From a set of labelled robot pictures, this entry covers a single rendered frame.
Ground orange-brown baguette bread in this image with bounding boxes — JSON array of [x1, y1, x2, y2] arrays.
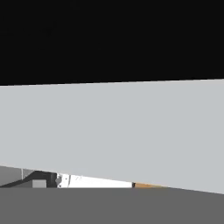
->
[[132, 182, 165, 189]]

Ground white flat object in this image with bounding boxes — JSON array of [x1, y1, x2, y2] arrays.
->
[[56, 173, 134, 189]]

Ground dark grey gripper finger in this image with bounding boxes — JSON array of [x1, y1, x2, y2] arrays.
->
[[0, 171, 58, 189]]

